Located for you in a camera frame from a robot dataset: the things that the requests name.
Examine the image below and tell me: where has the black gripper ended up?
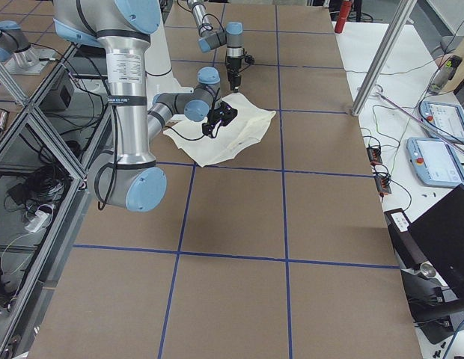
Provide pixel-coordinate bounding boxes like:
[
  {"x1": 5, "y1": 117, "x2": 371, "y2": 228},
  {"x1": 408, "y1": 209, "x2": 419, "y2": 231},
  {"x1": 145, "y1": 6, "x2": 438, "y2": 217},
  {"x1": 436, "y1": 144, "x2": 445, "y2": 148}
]
[
  {"x1": 225, "y1": 55, "x2": 242, "y2": 93},
  {"x1": 201, "y1": 104, "x2": 238, "y2": 136}
]

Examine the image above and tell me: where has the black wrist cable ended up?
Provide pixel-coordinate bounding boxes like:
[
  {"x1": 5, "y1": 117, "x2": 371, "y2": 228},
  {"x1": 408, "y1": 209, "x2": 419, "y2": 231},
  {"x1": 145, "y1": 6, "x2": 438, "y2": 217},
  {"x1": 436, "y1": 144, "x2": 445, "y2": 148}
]
[{"x1": 168, "y1": 95, "x2": 222, "y2": 142}]

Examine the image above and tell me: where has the black laptop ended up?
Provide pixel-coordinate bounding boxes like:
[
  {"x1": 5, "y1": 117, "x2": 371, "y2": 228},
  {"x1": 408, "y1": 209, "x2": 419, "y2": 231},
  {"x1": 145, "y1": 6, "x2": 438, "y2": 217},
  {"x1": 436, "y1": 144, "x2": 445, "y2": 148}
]
[{"x1": 409, "y1": 185, "x2": 464, "y2": 297}]

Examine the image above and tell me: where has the black box white label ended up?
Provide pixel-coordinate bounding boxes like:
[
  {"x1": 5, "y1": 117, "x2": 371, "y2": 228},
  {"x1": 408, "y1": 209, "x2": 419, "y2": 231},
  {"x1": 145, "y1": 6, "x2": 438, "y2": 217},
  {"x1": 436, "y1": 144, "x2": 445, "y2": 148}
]
[{"x1": 384, "y1": 208, "x2": 437, "y2": 279}]

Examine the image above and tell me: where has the red bottle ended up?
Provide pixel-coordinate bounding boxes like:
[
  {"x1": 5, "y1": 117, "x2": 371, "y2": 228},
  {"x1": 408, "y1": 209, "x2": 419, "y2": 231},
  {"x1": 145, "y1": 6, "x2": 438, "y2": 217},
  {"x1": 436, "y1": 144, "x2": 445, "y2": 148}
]
[{"x1": 334, "y1": 0, "x2": 352, "y2": 34}]

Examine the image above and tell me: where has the white camera mast base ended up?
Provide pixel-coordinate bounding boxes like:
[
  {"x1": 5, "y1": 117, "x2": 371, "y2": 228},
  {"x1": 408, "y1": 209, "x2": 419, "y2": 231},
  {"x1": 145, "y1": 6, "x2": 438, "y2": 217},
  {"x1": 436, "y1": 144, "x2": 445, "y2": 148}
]
[{"x1": 141, "y1": 1, "x2": 192, "y2": 102}]

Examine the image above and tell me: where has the aluminium table side frame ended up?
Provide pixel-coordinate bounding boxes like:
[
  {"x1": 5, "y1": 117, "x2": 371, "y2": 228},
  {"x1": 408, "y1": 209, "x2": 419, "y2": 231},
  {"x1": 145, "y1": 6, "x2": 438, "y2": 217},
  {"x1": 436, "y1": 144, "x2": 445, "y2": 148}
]
[{"x1": 0, "y1": 45, "x2": 112, "y2": 358}]

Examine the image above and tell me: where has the far blue teach pendant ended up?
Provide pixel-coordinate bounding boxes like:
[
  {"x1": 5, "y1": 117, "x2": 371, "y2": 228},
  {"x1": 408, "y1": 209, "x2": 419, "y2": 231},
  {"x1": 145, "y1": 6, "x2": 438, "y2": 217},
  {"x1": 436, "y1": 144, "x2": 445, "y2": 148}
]
[{"x1": 419, "y1": 101, "x2": 464, "y2": 143}]

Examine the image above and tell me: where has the metal reacher grabber tool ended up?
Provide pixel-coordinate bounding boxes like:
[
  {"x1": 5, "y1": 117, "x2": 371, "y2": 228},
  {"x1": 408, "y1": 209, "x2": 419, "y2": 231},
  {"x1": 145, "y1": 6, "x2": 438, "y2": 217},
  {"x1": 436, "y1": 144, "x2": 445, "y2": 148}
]
[{"x1": 371, "y1": 86, "x2": 464, "y2": 158}]

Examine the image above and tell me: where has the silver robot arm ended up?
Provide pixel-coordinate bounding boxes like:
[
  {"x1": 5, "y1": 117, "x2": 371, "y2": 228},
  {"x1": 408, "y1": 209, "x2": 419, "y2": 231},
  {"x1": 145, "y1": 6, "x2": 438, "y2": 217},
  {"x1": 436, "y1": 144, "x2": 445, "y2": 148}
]
[
  {"x1": 186, "y1": 1, "x2": 248, "y2": 93},
  {"x1": 53, "y1": 1, "x2": 237, "y2": 212}
]

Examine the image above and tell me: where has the near blue teach pendant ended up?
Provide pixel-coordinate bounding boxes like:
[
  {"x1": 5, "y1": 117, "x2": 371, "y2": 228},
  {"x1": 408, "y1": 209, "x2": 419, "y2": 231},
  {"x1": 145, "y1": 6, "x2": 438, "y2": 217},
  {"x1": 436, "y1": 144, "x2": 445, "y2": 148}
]
[{"x1": 406, "y1": 138, "x2": 464, "y2": 188}]

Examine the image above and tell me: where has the aluminium frame post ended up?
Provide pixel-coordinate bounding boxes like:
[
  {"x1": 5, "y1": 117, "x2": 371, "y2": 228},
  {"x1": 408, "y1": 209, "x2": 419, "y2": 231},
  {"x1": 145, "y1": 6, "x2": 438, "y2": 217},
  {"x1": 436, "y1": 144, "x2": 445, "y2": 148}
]
[{"x1": 351, "y1": 0, "x2": 417, "y2": 117}]

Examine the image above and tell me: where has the cream long-sleeve cat shirt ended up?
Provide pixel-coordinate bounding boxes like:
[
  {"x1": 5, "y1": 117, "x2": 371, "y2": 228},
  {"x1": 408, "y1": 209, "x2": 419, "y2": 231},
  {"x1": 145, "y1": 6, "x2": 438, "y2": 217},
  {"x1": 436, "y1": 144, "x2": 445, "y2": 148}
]
[{"x1": 163, "y1": 93, "x2": 276, "y2": 167}]

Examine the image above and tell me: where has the blue teach pendant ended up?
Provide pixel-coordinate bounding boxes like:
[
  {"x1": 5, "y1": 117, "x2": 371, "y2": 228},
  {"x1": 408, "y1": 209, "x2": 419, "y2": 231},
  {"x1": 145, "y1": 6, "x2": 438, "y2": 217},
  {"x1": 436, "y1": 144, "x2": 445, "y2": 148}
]
[
  {"x1": 406, "y1": 138, "x2": 464, "y2": 188},
  {"x1": 419, "y1": 101, "x2": 464, "y2": 143}
]

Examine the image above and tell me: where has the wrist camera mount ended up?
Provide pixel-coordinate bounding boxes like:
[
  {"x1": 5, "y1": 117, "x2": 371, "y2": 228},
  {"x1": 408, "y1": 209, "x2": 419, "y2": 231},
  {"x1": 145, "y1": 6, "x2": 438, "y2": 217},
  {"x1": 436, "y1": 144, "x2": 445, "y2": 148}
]
[
  {"x1": 242, "y1": 54, "x2": 255, "y2": 67},
  {"x1": 217, "y1": 102, "x2": 238, "y2": 126}
]

